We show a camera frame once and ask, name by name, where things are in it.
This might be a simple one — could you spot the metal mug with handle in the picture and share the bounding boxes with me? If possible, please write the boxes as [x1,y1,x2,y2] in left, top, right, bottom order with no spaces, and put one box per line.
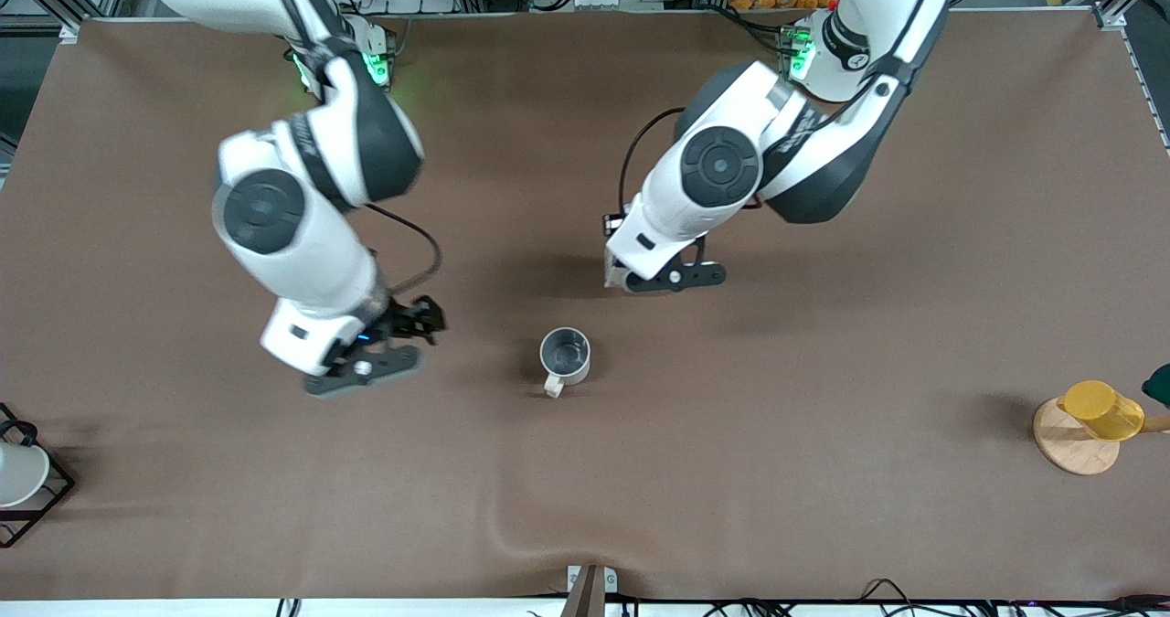
[538,326,592,399]

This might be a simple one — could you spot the round wooden cup stand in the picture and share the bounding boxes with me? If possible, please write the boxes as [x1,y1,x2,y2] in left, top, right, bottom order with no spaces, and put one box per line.
[1033,396,1170,477]

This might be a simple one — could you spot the yellow plastic cup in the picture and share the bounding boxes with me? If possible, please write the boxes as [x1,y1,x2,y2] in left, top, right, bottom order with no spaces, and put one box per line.
[1058,379,1146,442]

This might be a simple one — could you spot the brown table cover mat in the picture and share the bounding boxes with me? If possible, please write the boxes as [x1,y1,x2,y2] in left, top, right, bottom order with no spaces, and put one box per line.
[0,9,1170,601]

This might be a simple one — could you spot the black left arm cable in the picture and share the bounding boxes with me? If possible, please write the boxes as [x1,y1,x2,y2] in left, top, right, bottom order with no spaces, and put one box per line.
[619,107,686,220]

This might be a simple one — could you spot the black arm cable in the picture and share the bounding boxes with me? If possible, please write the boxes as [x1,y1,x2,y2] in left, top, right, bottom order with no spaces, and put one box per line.
[619,107,686,220]
[361,201,445,303]

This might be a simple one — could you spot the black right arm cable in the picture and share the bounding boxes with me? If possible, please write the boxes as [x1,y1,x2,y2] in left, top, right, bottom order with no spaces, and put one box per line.
[361,201,445,303]

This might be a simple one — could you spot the black wire rack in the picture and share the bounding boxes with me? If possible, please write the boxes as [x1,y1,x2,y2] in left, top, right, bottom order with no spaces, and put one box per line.
[0,403,76,548]

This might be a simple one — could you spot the metal table edge bracket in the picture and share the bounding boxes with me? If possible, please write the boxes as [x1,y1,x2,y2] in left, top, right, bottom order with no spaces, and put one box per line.
[565,563,619,617]

